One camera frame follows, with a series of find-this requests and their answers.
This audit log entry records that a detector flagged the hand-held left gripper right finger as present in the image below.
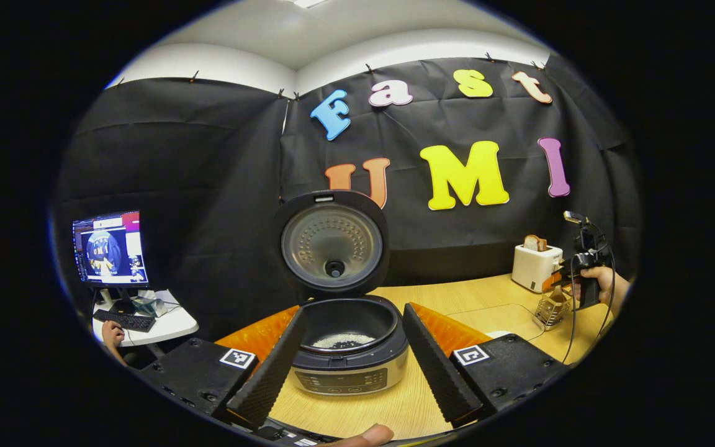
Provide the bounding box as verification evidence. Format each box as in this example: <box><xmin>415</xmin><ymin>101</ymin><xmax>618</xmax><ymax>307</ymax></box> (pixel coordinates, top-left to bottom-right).
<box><xmin>401</xmin><ymin>302</ymin><xmax>569</xmax><ymax>429</ymax></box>

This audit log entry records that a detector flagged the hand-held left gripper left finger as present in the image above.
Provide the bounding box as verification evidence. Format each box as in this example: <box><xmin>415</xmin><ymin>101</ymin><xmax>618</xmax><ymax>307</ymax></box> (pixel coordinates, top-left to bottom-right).
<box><xmin>137</xmin><ymin>306</ymin><xmax>307</xmax><ymax>432</ymax></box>

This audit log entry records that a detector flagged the metal wire chopstick holder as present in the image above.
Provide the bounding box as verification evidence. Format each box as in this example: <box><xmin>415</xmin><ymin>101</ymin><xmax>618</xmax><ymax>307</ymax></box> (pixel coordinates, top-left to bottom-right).
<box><xmin>534</xmin><ymin>289</ymin><xmax>572</xmax><ymax>330</ymax></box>

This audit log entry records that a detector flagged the clear container of rice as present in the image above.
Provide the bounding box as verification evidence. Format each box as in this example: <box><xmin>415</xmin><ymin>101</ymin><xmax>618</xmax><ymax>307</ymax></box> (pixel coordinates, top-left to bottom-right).
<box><xmin>447</xmin><ymin>303</ymin><xmax>547</xmax><ymax>348</ymax></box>

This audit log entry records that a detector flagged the white rice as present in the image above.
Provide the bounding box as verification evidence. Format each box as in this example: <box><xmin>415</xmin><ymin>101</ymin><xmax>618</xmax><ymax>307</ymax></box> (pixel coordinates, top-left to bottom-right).
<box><xmin>311</xmin><ymin>332</ymin><xmax>377</xmax><ymax>350</ymax></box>

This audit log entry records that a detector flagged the dark grey rice cooker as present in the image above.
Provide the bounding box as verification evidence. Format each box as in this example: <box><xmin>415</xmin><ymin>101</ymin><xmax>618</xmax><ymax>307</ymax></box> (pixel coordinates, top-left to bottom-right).
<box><xmin>272</xmin><ymin>189</ymin><xmax>410</xmax><ymax>397</ymax></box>

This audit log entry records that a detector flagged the white toaster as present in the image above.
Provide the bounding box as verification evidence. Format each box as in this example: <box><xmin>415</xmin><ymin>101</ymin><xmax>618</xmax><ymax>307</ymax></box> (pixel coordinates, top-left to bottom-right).
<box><xmin>511</xmin><ymin>243</ymin><xmax>564</xmax><ymax>294</ymax></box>

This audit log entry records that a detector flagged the white side table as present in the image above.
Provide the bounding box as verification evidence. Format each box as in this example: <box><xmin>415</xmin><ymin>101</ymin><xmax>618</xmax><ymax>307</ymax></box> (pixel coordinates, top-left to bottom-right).
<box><xmin>92</xmin><ymin>289</ymin><xmax>199</xmax><ymax>347</ymax></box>

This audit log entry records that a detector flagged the crumpled greenish wrapper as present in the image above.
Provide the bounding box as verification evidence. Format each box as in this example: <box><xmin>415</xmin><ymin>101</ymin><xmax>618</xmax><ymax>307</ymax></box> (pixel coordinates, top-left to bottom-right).
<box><xmin>133</xmin><ymin>296</ymin><xmax>166</xmax><ymax>317</ymax></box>

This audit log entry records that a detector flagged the black keyboard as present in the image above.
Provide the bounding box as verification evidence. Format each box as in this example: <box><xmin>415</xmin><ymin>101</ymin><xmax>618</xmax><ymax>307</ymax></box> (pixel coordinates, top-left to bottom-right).
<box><xmin>92</xmin><ymin>309</ymin><xmax>156</xmax><ymax>333</ymax></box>

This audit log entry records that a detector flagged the black backdrop cloth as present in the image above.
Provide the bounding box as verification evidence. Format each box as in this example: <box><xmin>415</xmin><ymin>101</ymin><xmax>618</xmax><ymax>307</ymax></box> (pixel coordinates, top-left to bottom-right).
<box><xmin>53</xmin><ymin>56</ymin><xmax>641</xmax><ymax>342</ymax></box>

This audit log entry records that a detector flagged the computer monitor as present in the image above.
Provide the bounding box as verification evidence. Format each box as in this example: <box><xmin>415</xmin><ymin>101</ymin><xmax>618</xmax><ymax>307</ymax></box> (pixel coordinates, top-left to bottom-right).
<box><xmin>72</xmin><ymin>210</ymin><xmax>149</xmax><ymax>288</ymax></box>

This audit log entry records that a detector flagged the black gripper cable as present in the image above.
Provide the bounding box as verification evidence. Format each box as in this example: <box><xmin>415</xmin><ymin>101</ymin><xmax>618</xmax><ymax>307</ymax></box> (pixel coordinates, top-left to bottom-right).
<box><xmin>562</xmin><ymin>245</ymin><xmax>616</xmax><ymax>366</ymax></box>

